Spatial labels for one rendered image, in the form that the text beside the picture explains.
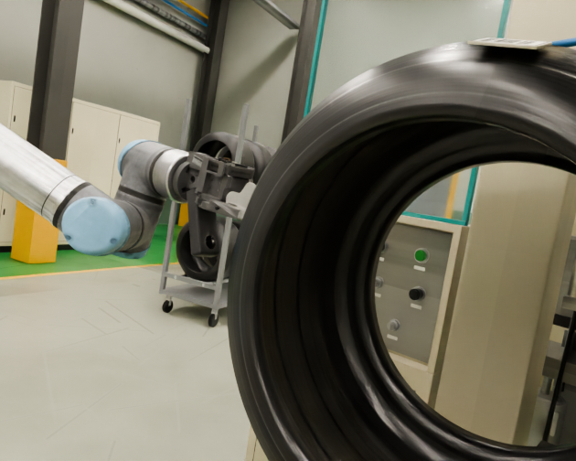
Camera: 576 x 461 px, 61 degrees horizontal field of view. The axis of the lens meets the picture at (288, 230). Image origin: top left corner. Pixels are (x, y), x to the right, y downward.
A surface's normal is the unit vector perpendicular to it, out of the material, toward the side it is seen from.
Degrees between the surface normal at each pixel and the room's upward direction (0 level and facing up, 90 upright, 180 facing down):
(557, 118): 80
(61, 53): 90
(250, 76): 90
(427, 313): 90
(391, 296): 90
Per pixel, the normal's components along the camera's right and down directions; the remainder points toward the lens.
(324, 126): -0.67, -0.20
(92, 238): 0.07, 0.08
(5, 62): 0.87, 0.18
